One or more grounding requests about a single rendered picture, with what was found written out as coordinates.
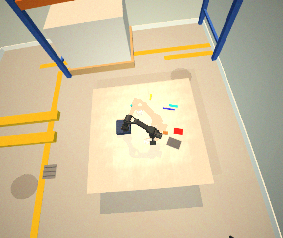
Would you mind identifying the red flat rectangular plate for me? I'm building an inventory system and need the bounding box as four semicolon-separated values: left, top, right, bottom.
174;128;183;135

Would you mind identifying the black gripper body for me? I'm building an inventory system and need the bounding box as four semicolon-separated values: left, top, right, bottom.
149;136;156;145

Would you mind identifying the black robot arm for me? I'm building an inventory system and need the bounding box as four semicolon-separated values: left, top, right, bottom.
121;114;163;139

